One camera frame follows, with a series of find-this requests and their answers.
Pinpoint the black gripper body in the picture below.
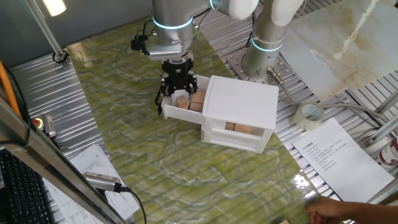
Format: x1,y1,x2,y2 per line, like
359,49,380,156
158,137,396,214
160,58,194,90

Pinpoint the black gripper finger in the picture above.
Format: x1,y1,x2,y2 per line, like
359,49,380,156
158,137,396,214
157,74,172,100
185,72,199,96

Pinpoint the white drawer with black handle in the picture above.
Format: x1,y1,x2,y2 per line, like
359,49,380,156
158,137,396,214
154,73,212,125

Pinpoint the person forearm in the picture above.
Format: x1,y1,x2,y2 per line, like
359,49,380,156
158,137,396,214
340,202,398,224

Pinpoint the white plastic drawer cabinet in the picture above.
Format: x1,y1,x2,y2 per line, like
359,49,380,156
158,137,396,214
200,74,280,154

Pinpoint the white plain drawer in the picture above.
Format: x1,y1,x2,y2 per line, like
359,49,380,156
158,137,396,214
210,126,262,149

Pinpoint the person hand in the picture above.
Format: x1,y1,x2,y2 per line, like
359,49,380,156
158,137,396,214
303,195,345,224

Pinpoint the green marble pattern mat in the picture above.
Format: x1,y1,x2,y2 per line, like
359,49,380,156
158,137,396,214
66,7,343,224

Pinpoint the paper sheet with printed tables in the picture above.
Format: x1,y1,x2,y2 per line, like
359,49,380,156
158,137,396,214
42,143,141,224

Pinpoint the clear tape roll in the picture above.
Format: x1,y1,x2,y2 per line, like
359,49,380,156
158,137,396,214
292,101,326,131

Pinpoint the red emergency stop button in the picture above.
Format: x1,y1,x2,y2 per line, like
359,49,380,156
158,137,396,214
30,114,57,138

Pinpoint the silver pole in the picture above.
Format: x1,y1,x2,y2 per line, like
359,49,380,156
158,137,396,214
23,0,71,66

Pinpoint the glowing lamp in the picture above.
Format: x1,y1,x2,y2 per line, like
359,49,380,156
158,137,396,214
39,0,67,19

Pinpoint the beige marble pattern sheet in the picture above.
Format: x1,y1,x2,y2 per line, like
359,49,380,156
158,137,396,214
279,0,398,103

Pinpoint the orange tube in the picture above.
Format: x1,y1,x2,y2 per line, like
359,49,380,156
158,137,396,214
0,60,22,118

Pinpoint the paper sheet with text lines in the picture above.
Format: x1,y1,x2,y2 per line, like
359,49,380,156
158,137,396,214
292,117,396,203

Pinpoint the black keyboard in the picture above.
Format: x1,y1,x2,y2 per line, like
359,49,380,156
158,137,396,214
0,149,55,224

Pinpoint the aluminium profile bar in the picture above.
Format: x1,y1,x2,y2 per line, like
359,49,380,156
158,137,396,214
360,114,398,149
374,89,398,114

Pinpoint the red and white can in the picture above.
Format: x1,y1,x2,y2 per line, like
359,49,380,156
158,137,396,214
377,136,398,170

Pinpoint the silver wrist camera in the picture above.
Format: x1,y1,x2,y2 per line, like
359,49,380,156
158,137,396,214
145,42,185,62

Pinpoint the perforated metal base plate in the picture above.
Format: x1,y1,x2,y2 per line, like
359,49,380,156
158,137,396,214
226,48,296,84

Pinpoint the black camera cable with plug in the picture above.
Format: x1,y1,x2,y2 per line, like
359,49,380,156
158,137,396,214
130,19,156,56

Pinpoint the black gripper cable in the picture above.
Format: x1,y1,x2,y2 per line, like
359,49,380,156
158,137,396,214
192,7,213,40

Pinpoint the black cable along arm base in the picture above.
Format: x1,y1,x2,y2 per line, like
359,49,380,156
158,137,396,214
245,12,257,49

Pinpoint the grey hose with metal connector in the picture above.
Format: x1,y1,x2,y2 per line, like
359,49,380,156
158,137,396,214
266,67,398,125

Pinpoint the black cable of stand camera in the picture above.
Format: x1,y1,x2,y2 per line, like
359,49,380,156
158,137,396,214
119,185,147,224

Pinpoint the silver camera on stand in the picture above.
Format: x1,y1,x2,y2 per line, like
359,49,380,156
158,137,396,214
82,171,124,193

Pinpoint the aluminium frame bar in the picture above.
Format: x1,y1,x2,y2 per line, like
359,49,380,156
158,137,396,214
0,93,127,224

